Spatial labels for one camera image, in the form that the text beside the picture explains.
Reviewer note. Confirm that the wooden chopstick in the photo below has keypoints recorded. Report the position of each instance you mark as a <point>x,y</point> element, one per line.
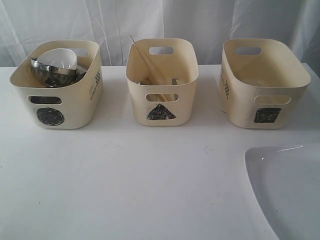
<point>145,61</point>
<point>164,97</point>

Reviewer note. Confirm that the stainless steel bowl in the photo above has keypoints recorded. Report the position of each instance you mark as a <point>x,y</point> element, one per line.
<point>52,76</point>

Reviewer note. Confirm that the white plastic bowl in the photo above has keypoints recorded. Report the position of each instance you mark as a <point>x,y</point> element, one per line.
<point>59,57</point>

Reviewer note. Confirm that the large white plate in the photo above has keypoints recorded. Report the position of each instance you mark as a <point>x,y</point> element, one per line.
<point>285,181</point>

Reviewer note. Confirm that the cream bin with triangle mark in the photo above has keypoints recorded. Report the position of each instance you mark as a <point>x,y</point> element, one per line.
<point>174,58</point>

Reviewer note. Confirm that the cream bin with circle mark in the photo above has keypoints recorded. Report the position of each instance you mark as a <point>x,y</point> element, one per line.
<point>79,100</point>

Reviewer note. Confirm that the white curtain backdrop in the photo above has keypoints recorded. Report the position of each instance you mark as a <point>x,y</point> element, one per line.
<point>207,24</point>

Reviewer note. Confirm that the cream bin with square mark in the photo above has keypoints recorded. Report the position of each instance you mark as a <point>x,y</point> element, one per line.
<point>261,82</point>

